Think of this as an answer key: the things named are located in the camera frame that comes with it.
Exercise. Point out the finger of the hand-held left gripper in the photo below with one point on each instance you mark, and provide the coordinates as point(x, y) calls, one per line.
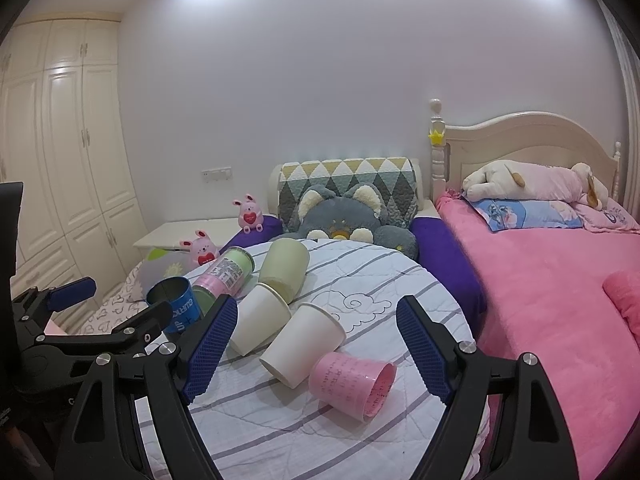
point(145, 320)
point(75, 292)

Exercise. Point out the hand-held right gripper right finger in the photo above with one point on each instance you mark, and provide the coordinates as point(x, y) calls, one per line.
point(425, 350)

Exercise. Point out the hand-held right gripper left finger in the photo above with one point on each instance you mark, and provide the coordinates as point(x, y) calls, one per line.
point(210, 350)

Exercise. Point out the white paper cup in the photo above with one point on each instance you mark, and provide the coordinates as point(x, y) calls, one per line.
point(305, 342)

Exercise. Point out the blue printed cup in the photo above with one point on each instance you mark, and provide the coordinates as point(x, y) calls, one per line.
point(177, 305)

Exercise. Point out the cream paper cup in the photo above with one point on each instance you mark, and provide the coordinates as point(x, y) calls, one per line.
point(260, 317)

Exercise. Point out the pink green labelled cup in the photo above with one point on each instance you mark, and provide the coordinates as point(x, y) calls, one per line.
point(225, 272)

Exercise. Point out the pink plastic cup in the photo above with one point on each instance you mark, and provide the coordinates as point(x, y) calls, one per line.
point(340, 380)

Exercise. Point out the light green cup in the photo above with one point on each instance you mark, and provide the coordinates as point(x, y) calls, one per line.
point(282, 265)

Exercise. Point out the heart print sheet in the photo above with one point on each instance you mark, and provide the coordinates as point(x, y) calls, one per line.
point(112, 310)

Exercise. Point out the grey sun print pillow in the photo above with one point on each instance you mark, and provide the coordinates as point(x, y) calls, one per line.
point(160, 272)

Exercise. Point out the pink bunny toy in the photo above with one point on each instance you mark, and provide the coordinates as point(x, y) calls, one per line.
point(201, 252)
point(250, 212)

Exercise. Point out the purple bed sheet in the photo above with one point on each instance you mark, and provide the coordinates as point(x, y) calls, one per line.
point(450, 260)

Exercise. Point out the white nightstand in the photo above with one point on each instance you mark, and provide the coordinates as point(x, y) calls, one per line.
point(180, 232)

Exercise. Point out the pink fleece blanket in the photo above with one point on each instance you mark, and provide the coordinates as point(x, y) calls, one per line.
point(540, 310)

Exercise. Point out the cream wardrobe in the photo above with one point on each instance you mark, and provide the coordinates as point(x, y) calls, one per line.
point(75, 160)

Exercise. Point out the grey cat plush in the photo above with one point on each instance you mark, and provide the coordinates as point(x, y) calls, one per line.
point(340, 215)

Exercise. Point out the blue cartoon pillow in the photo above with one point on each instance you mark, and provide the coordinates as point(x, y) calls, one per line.
point(525, 212)

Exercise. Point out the diamond patterned quilted cover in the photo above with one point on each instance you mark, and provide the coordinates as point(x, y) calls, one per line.
point(350, 175)

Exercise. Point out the white pink plush dog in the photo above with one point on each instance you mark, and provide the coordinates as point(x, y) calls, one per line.
point(540, 177)

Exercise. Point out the pink folded cloth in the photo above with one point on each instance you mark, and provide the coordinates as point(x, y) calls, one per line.
point(625, 295)

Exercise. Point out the yellow star ornament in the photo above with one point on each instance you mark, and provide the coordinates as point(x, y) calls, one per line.
point(437, 136)

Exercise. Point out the pink printed pillow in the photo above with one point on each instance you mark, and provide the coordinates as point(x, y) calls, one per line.
point(615, 217)

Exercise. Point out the cream wooden headboard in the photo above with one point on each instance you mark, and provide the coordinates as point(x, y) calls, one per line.
point(525, 140)

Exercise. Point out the light curtain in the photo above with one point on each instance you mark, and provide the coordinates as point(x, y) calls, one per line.
point(625, 85)

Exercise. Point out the white wall outlet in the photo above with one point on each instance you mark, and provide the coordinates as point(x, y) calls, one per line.
point(217, 174)

